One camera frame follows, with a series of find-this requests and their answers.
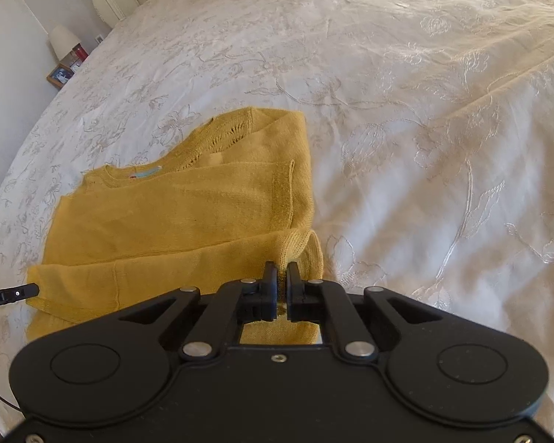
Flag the mustard yellow knit sweater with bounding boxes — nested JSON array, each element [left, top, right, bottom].
[[27, 107, 323, 340]]

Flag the white floral bedspread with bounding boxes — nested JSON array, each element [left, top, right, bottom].
[[0, 0, 554, 434]]

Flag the white bedside lamp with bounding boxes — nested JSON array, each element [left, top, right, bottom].
[[49, 25, 81, 61]]

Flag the wooden photo frame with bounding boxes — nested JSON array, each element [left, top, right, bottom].
[[46, 63, 75, 90]]

